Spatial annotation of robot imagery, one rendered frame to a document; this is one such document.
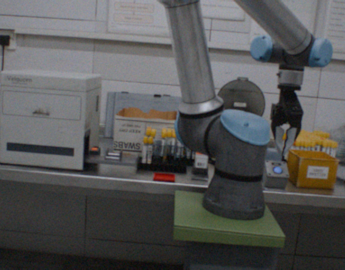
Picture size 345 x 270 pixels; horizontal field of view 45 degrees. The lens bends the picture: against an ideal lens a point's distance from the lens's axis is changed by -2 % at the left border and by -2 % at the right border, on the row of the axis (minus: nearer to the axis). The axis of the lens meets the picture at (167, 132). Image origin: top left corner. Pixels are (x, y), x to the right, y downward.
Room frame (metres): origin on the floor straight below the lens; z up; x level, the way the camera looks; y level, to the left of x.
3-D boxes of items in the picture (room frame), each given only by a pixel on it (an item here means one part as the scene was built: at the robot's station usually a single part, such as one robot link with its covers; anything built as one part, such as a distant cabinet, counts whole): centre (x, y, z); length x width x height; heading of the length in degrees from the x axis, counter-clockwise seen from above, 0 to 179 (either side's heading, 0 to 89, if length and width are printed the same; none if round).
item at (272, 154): (1.41, -0.34, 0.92); 0.10 x 0.07 x 0.10; 92
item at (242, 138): (0.98, -0.17, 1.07); 0.13 x 0.12 x 0.14; 36
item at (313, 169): (1.37, -0.49, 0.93); 0.13 x 0.13 x 0.10; 1
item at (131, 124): (1.72, 0.09, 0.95); 0.29 x 0.25 x 0.15; 179
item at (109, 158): (1.33, 0.19, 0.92); 0.21 x 0.07 x 0.05; 89
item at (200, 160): (1.35, -0.12, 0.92); 0.05 x 0.04 x 0.06; 177
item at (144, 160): (1.41, 0.01, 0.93); 0.17 x 0.09 x 0.11; 89
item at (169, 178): (1.29, 0.00, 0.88); 0.07 x 0.07 x 0.01; 89
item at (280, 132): (1.26, -0.34, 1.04); 0.06 x 0.03 x 0.09; 179
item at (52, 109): (1.43, 0.38, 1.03); 0.31 x 0.27 x 0.30; 89
